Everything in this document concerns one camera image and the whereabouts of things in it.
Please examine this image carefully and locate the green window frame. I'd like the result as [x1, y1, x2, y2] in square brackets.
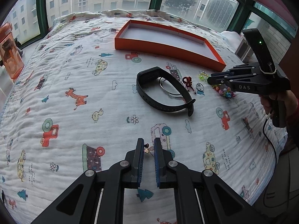
[0, 0, 299, 50]

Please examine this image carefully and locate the orange transparent water bottle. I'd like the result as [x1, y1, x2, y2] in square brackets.
[1, 22, 24, 80]

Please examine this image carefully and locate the black fitness wristband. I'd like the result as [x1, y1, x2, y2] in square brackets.
[136, 66, 196, 117]

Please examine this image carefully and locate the silver hoop earring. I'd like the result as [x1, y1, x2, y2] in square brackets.
[159, 77, 182, 99]

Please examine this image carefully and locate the orange shallow box tray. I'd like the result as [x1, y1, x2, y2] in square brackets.
[115, 20, 226, 72]

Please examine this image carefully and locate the cartoon printed white quilt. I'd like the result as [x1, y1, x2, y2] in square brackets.
[1, 10, 287, 223]

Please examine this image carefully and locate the white pillow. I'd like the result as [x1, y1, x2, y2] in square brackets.
[221, 31, 242, 50]

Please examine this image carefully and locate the right hand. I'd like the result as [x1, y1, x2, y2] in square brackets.
[259, 91, 298, 118]

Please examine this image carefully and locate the white product box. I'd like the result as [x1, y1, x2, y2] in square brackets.
[235, 38, 253, 64]

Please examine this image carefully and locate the colourful candy bead bracelet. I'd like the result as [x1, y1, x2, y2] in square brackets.
[212, 84, 236, 100]

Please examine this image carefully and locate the outdoor air conditioner unit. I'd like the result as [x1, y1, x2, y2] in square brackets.
[199, 0, 239, 32]

